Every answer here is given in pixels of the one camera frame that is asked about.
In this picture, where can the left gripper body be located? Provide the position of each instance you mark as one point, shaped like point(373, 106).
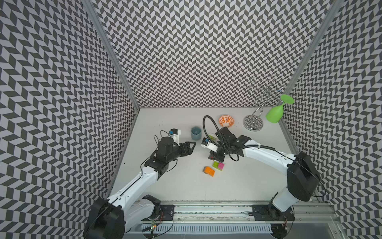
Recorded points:
point(174, 155)

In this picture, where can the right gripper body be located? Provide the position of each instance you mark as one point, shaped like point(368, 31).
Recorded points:
point(222, 151)

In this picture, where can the pink square lego brick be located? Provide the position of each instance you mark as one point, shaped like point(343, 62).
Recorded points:
point(220, 166)

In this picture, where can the lime long lego brick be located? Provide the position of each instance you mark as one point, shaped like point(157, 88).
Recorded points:
point(215, 165)

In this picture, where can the orange long lego brick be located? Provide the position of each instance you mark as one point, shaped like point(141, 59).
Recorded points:
point(209, 171)

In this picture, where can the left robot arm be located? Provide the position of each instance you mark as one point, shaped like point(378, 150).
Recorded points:
point(113, 217)

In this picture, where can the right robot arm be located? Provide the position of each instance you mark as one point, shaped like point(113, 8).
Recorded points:
point(302, 176)

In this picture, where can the teal ceramic cup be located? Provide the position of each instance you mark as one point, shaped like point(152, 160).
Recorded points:
point(196, 133)

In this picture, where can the orange patterned small bowl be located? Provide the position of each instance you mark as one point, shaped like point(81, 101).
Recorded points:
point(226, 121)

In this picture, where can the green plastic wine glass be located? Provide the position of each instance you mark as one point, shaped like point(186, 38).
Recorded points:
point(276, 113)

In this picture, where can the chrome glass holder stand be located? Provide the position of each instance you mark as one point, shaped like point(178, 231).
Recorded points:
point(261, 89)

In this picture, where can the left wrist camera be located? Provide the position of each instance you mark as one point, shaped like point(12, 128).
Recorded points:
point(175, 135)

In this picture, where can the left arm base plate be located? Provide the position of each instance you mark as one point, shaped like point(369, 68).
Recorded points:
point(165, 212)

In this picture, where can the aluminium front rail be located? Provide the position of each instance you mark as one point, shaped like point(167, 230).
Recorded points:
point(238, 212)

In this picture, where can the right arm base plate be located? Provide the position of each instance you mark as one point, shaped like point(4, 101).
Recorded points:
point(271, 213)

